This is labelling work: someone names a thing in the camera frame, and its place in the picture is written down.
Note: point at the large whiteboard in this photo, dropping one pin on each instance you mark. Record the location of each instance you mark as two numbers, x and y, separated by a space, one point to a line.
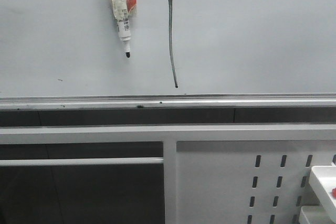
64 54

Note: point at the lower white plastic tray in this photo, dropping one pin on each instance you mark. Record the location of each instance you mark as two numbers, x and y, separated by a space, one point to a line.
313 215

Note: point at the white whiteboard marker pen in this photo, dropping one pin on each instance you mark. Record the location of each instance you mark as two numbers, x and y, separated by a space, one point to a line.
121 16

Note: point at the white metal rack frame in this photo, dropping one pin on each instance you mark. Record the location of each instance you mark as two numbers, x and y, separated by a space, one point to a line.
169 136

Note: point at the small red object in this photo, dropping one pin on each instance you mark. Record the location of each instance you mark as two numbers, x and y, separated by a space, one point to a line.
333 193

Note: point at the white perforated pegboard panel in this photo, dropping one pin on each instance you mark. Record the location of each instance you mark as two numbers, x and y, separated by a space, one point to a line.
247 181

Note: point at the white plastic tray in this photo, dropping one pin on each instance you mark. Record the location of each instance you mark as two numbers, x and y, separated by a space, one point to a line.
313 215
322 182

